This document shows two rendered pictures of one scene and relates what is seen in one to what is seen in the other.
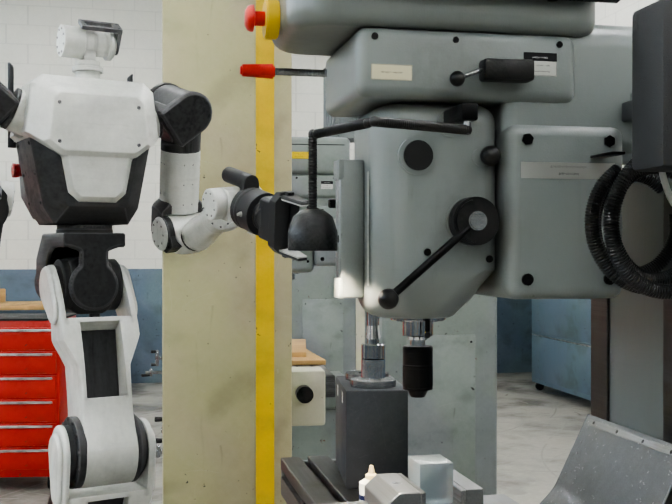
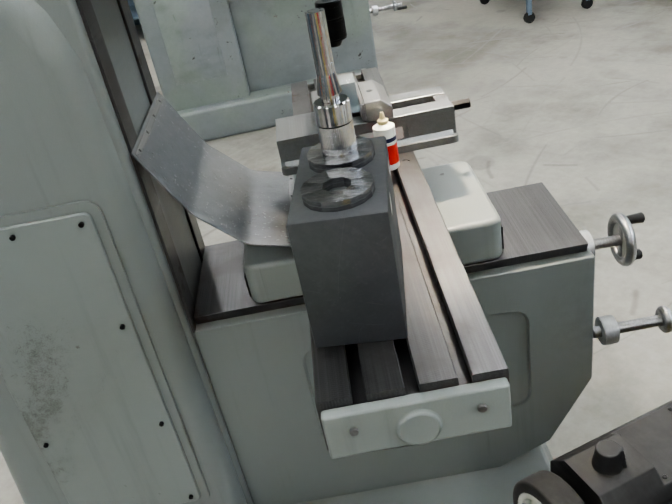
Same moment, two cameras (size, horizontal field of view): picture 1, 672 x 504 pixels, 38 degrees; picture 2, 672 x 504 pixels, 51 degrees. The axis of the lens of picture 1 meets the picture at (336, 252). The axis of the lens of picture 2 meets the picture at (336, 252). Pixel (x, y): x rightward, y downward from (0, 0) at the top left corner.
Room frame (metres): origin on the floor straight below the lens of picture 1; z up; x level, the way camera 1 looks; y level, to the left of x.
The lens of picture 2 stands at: (2.76, 0.10, 1.54)
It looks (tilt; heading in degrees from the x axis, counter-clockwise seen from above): 31 degrees down; 194
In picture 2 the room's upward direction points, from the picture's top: 11 degrees counter-clockwise
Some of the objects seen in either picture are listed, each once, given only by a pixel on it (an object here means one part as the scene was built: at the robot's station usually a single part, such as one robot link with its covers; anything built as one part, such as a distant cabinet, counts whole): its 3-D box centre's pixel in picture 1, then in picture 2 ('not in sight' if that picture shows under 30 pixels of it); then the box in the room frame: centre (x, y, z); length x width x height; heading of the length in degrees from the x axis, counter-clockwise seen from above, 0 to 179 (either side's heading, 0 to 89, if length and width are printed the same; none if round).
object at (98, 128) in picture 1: (79, 147); not in sight; (2.11, 0.55, 1.63); 0.34 x 0.30 x 0.36; 121
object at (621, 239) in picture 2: not in sight; (605, 242); (1.41, 0.36, 0.66); 0.16 x 0.12 x 0.12; 102
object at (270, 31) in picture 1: (270, 19); not in sight; (1.47, 0.10, 1.76); 0.06 x 0.02 x 0.06; 12
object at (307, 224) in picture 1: (312, 229); not in sight; (1.41, 0.03, 1.44); 0.07 x 0.07 x 0.06
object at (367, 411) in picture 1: (369, 425); (351, 233); (1.96, -0.07, 1.06); 0.22 x 0.12 x 0.20; 5
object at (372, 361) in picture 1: (373, 363); (336, 128); (1.91, -0.07, 1.19); 0.05 x 0.05 x 0.06
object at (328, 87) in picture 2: (373, 315); (322, 56); (1.91, -0.07, 1.28); 0.03 x 0.03 x 0.11
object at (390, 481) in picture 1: (394, 496); (372, 99); (1.44, -0.09, 1.05); 0.12 x 0.06 x 0.04; 13
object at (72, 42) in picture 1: (84, 48); not in sight; (2.06, 0.53, 1.84); 0.10 x 0.07 x 0.09; 121
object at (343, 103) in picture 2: (373, 346); (331, 103); (1.91, -0.07, 1.22); 0.05 x 0.05 x 0.01
